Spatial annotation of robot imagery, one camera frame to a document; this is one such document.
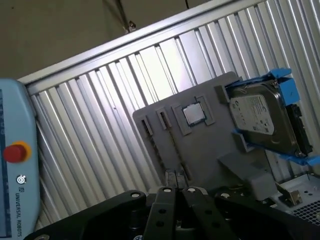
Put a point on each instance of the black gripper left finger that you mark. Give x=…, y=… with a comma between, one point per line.
x=160, y=212

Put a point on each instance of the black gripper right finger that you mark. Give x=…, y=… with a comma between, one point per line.
x=197, y=207

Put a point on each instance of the grey parts rack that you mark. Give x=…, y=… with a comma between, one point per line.
x=200, y=145

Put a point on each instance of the silver CPU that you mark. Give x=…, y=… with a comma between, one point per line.
x=193, y=113

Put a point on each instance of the silver hard disk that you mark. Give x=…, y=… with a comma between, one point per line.
x=255, y=117

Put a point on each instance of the black open PC case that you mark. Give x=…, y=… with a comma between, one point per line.
x=305, y=200

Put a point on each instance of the blue disk carrier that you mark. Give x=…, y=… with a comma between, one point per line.
x=285, y=87

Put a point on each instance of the pale blue teach pendant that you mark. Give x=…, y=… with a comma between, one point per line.
x=20, y=112

